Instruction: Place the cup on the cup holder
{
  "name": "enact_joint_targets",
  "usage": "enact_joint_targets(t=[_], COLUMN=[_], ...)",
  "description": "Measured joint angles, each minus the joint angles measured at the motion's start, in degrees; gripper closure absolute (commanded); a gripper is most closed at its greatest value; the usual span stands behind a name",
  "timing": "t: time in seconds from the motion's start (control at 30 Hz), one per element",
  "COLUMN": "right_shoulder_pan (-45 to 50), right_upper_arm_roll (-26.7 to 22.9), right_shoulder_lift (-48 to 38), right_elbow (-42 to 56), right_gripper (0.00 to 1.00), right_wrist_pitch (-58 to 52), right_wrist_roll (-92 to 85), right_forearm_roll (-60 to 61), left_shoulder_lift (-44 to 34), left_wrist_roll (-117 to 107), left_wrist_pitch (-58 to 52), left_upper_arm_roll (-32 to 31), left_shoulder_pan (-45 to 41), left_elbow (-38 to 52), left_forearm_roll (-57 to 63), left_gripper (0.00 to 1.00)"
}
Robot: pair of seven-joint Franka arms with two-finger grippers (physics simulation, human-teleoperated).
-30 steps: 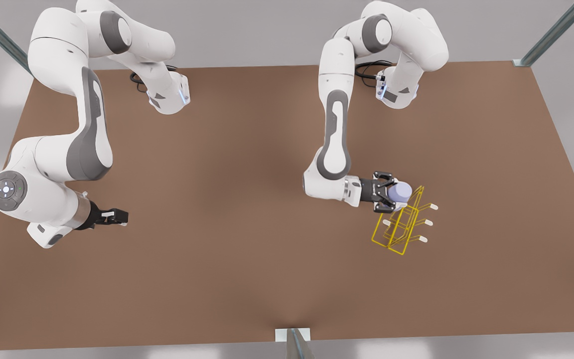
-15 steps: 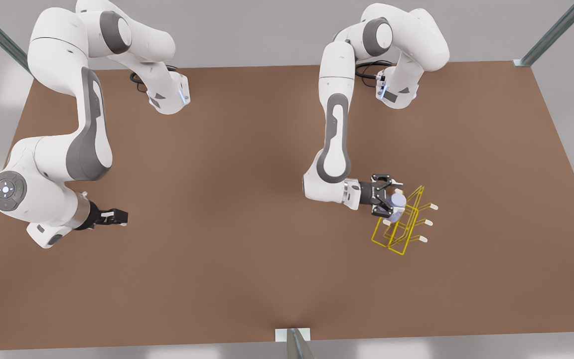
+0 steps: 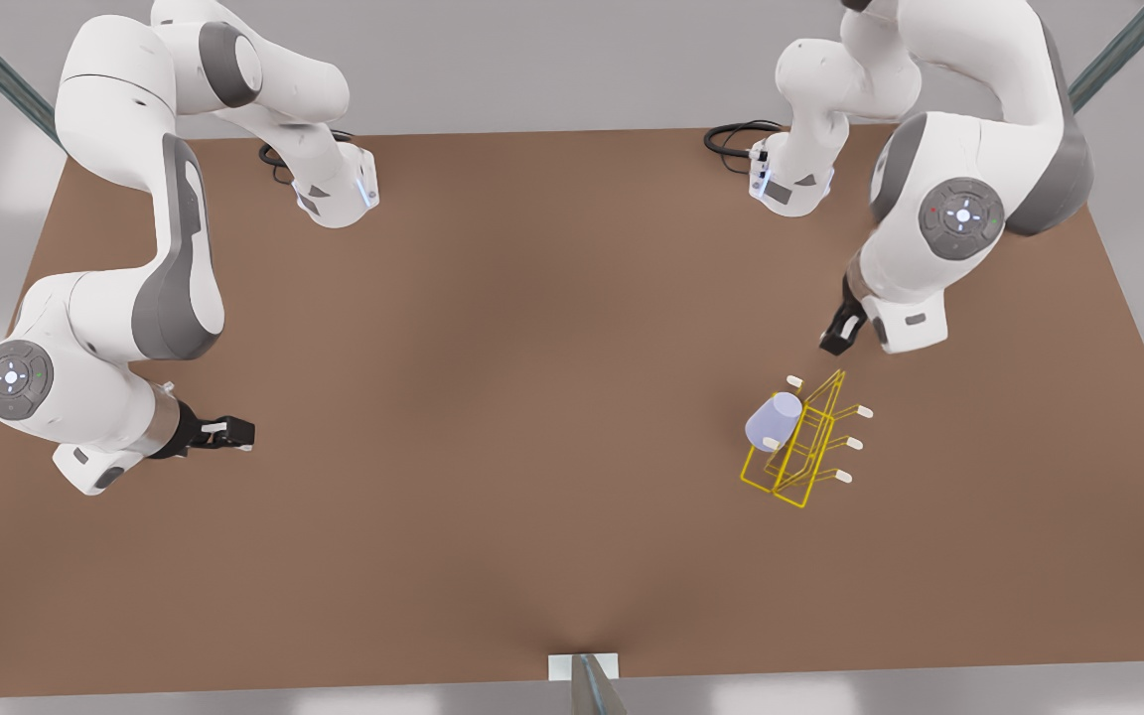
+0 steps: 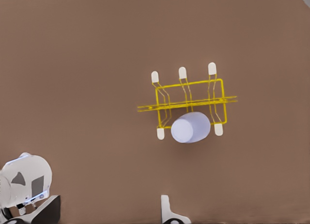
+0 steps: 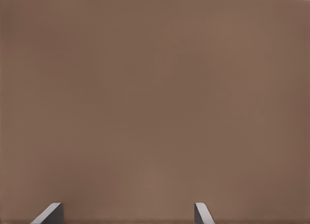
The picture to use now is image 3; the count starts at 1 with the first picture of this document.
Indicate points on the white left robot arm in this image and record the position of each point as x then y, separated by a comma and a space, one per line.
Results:
969, 149

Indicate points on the lavender cup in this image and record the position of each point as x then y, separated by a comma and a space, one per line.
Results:
773, 422

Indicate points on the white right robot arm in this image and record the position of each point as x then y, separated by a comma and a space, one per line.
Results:
105, 298

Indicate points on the white post foot plate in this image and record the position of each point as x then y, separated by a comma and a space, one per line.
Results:
559, 666

